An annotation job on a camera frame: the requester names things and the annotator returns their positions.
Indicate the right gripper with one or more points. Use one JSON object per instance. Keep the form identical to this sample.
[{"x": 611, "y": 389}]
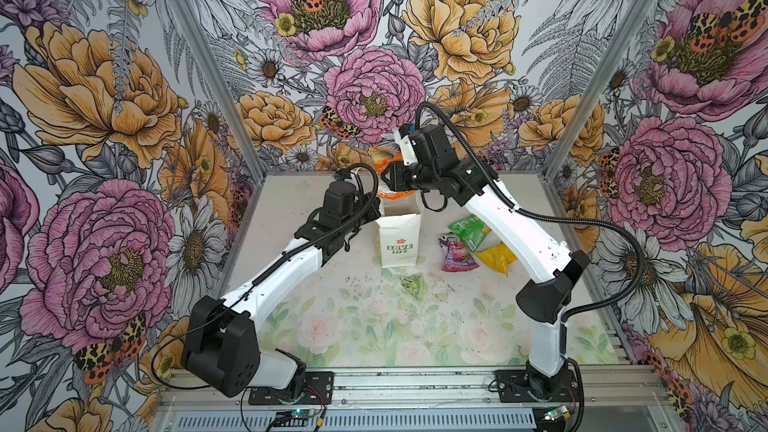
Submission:
[{"x": 398, "y": 179}]

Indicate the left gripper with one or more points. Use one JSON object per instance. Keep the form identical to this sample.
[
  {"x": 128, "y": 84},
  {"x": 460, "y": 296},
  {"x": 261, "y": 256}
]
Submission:
[{"x": 372, "y": 203}]

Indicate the white paper bag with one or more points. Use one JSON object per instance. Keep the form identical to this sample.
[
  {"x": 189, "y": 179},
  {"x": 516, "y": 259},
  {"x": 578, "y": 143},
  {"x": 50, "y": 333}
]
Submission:
[{"x": 398, "y": 231}]

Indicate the orange snack bag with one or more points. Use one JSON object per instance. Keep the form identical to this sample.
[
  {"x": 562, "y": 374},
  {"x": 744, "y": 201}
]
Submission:
[{"x": 382, "y": 158}]

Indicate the green snack bag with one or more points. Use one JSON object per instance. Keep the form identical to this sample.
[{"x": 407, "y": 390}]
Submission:
[{"x": 471, "y": 231}]

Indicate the purple pink snack bag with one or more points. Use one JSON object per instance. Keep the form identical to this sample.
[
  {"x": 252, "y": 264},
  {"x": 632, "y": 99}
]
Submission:
[{"x": 457, "y": 257}]

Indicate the small green candy wrapper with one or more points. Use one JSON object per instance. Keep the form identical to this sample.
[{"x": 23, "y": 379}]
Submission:
[{"x": 415, "y": 286}]

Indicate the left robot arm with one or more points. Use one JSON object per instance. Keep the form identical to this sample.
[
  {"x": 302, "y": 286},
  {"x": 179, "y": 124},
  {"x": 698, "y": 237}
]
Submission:
[{"x": 221, "y": 346}]

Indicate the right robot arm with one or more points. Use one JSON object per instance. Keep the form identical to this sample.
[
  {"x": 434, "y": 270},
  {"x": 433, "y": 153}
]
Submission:
[{"x": 553, "y": 268}]

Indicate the yellow snack bag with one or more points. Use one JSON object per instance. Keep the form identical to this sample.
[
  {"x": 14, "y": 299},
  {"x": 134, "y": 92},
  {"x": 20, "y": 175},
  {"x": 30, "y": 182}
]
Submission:
[{"x": 499, "y": 258}]

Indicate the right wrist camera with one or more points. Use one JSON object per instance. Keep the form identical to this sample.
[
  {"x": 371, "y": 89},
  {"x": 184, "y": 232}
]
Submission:
[{"x": 405, "y": 145}]

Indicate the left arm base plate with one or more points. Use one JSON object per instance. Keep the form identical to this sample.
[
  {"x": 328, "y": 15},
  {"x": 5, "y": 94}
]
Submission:
[{"x": 310, "y": 388}]

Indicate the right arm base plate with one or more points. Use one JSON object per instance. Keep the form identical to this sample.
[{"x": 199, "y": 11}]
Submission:
[{"x": 528, "y": 385}]

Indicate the aluminium front rail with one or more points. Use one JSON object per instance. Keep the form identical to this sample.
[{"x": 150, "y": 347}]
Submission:
[{"x": 621, "y": 386}]

